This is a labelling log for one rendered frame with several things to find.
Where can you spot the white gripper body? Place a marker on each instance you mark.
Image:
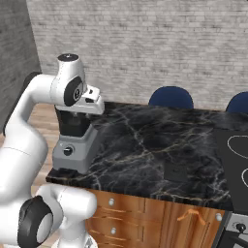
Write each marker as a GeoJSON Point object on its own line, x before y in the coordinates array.
{"type": "Point", "coordinates": [92, 108]}

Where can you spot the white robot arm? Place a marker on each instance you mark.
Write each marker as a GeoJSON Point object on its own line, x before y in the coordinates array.
{"type": "Point", "coordinates": [22, 155]}

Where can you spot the grey blender with black jar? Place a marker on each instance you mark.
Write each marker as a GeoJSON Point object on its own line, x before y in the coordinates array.
{"type": "Point", "coordinates": [76, 151]}

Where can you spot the blue chair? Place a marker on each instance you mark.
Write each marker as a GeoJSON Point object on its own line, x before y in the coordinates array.
{"type": "Point", "coordinates": [239, 103]}
{"type": "Point", "coordinates": [171, 97]}

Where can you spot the silver drawer knob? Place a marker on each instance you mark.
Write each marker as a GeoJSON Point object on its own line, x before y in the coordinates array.
{"type": "Point", "coordinates": [111, 202]}
{"type": "Point", "coordinates": [113, 230]}

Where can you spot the wooden drawer front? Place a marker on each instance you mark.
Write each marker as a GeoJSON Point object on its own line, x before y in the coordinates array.
{"type": "Point", "coordinates": [126, 226]}
{"type": "Point", "coordinates": [109, 243]}
{"type": "Point", "coordinates": [126, 201]}

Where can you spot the black hob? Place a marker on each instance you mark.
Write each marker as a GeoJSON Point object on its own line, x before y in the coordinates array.
{"type": "Point", "coordinates": [234, 168]}

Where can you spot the wooden cupboard door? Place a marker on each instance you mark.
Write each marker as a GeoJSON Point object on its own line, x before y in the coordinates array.
{"type": "Point", "coordinates": [184, 234]}

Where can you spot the black oven knob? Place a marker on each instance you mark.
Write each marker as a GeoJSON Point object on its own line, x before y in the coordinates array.
{"type": "Point", "coordinates": [240, 227]}

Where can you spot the steel oven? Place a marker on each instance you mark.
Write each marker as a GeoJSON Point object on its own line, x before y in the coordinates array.
{"type": "Point", "coordinates": [234, 237]}

